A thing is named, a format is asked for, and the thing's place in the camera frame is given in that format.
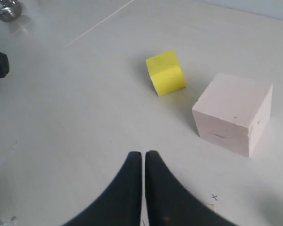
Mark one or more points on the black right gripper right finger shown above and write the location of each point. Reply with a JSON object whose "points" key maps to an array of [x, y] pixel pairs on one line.
{"points": [[169, 203]]}

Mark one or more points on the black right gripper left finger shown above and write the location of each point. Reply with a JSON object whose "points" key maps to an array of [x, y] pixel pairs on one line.
{"points": [[121, 202]]}

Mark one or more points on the large light wooden cube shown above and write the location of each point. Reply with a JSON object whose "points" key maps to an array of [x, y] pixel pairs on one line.
{"points": [[233, 112]]}

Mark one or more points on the yellow cube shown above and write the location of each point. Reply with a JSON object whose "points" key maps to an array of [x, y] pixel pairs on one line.
{"points": [[165, 73]]}

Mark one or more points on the metal robot base part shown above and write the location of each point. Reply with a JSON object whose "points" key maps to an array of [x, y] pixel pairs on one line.
{"points": [[10, 10]]}

